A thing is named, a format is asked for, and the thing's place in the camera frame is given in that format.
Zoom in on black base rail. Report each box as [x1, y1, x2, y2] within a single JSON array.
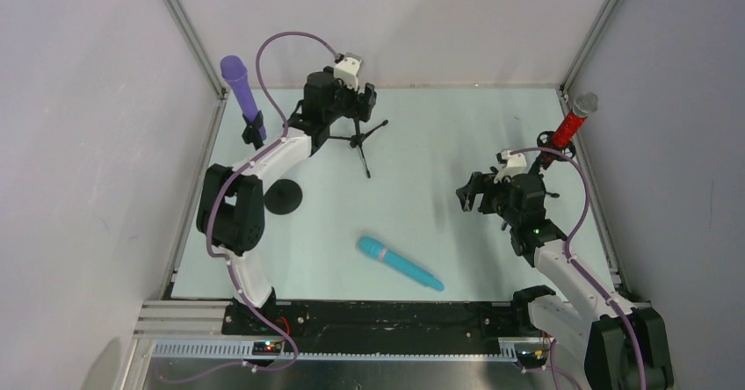
[[218, 285, 555, 356]]

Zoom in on red glitter microphone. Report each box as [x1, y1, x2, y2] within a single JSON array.
[[537, 92, 599, 159]]

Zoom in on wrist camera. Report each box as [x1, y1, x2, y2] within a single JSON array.
[[494, 150, 528, 184], [332, 53, 364, 91]]

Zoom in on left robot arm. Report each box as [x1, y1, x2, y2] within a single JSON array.
[[196, 69, 377, 308]]

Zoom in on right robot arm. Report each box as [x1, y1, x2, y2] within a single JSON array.
[[455, 172, 674, 389]]

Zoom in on purple microphone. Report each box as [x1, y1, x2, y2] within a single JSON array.
[[220, 55, 266, 149]]

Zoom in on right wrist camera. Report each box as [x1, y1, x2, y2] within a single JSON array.
[[494, 150, 528, 184]]

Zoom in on black tripod mic stand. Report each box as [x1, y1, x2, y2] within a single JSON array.
[[329, 118, 389, 178]]

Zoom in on right circuit board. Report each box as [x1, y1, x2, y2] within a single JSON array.
[[516, 350, 546, 364]]

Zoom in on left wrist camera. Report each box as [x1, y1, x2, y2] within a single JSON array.
[[332, 53, 364, 91]]

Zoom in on blue microphone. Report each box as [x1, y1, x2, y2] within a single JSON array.
[[357, 236, 445, 292]]

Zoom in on left circuit board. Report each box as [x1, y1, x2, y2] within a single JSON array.
[[251, 340, 284, 357]]

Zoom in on black round-base mic stand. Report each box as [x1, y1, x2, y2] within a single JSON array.
[[242, 111, 303, 215]]

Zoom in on black shock-mount tripod stand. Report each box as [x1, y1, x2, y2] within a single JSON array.
[[527, 130, 578, 200]]

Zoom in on circuit board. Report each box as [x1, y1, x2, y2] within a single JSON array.
[[516, 350, 546, 364], [251, 340, 284, 357]]

